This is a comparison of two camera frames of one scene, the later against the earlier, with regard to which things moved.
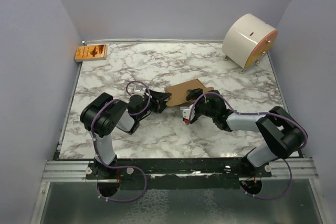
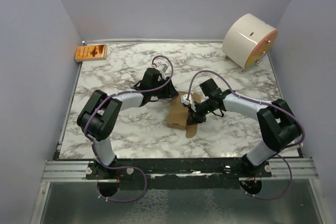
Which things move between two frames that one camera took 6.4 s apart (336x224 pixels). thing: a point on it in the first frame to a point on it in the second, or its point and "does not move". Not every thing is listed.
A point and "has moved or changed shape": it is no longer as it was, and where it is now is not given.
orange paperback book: x=91 y=53 does not move
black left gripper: x=160 y=96 to x=170 y=92
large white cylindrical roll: x=248 y=40 does not move
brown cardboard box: x=179 y=92 has moved or changed shape
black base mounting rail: x=164 y=173 does not move
